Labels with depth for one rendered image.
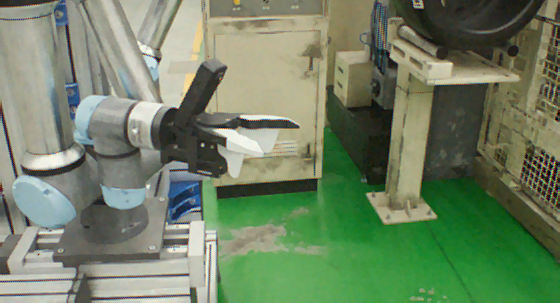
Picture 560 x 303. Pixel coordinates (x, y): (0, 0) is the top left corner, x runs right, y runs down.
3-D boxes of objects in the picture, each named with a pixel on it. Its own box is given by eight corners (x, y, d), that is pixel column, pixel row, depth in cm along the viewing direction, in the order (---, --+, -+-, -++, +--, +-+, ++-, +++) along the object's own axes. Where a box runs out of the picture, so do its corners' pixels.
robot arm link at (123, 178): (166, 186, 96) (160, 132, 91) (131, 217, 86) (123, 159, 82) (131, 178, 98) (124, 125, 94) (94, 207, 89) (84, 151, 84)
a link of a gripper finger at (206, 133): (247, 147, 72) (218, 130, 78) (247, 135, 71) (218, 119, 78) (216, 151, 69) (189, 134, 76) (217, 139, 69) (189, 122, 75)
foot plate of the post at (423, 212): (365, 195, 264) (366, 188, 262) (414, 190, 268) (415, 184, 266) (384, 224, 240) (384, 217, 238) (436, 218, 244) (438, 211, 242)
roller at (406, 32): (401, 23, 205) (410, 28, 206) (395, 33, 206) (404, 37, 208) (441, 45, 174) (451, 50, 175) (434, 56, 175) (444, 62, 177)
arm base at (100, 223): (72, 244, 107) (64, 204, 102) (89, 206, 120) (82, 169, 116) (144, 242, 108) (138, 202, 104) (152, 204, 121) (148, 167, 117)
